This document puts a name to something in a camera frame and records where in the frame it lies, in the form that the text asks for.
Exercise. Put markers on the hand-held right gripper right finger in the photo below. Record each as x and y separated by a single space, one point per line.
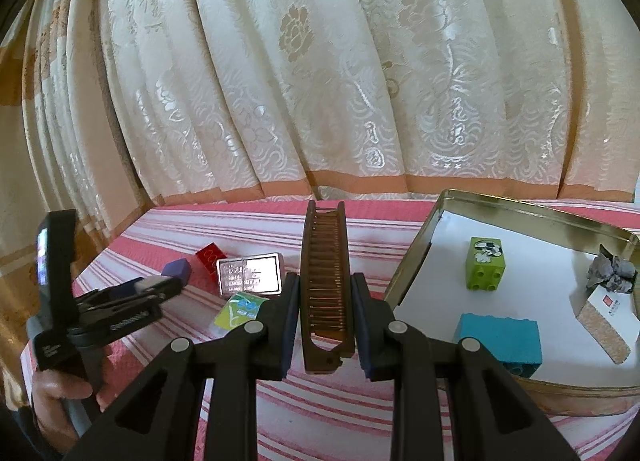
361 336

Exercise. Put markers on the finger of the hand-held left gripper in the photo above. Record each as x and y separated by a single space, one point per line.
105 298
125 323

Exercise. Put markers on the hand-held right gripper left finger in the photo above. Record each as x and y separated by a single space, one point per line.
290 331

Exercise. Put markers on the brown comb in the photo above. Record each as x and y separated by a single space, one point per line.
325 291

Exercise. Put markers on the clear box with green label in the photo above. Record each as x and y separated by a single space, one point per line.
235 313

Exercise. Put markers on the copper metal box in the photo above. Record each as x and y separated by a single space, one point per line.
250 273

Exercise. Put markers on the purple plastic block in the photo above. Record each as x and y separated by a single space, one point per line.
177 270

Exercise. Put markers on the red building block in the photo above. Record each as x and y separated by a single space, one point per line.
207 258

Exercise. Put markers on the teal building block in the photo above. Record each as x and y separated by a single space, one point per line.
495 341

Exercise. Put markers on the green building block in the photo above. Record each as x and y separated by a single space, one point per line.
482 271

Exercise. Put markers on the gold tin box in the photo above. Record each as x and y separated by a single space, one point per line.
590 398

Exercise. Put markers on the small cork-pattern box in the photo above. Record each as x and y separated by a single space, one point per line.
600 326

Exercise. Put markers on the grey mottled hair clip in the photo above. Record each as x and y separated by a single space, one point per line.
610 276

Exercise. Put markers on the person's left forearm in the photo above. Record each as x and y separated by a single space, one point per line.
40 436

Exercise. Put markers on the person's left hand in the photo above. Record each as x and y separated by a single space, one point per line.
50 391

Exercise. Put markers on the pink striped tablecloth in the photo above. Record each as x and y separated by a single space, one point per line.
165 231

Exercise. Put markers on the cream floral curtain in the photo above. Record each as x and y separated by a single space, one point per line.
30 141
350 66

